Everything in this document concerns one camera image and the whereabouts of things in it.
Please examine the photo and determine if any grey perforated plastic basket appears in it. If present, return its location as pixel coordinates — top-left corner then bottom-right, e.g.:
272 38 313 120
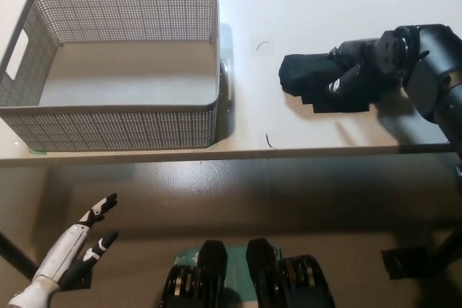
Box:
0 0 221 151

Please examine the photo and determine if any black tape patch on table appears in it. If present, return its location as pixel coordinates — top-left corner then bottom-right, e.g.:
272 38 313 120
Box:
298 94 371 115

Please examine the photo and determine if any black fabric pencil case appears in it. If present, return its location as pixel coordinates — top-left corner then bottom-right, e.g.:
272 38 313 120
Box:
278 52 380 111

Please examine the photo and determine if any black table leg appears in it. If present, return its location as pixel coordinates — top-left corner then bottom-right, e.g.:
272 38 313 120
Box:
0 227 39 281

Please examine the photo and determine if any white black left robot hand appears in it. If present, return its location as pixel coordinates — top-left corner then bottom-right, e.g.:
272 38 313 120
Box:
34 193 119 289

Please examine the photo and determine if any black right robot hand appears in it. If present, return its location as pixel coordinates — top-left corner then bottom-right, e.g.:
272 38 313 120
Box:
326 38 383 95

